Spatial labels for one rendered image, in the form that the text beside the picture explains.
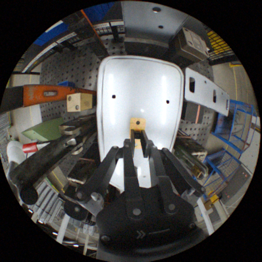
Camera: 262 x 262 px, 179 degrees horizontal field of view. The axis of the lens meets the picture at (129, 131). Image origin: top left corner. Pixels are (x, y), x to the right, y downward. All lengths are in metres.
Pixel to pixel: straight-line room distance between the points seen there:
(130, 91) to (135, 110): 0.05
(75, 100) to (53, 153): 0.10
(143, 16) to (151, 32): 0.06
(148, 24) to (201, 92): 0.23
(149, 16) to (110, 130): 0.28
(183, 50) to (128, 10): 0.15
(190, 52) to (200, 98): 0.14
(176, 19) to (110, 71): 0.20
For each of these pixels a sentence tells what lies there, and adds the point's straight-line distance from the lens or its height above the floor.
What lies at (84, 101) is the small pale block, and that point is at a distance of 0.17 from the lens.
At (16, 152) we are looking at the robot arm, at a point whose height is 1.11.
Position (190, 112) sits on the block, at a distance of 0.29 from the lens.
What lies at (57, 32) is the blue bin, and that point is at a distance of 0.41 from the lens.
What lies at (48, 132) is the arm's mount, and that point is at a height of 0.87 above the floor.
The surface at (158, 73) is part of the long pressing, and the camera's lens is 0.22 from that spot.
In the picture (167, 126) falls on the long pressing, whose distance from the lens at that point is 0.23.
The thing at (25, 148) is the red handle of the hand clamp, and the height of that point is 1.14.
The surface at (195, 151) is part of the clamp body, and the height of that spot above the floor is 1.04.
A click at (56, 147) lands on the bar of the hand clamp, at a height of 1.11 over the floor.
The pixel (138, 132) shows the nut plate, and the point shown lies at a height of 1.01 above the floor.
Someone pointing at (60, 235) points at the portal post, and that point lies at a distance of 4.34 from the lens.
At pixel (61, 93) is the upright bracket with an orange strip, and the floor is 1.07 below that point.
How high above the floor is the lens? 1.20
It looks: 69 degrees down
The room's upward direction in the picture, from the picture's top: 178 degrees counter-clockwise
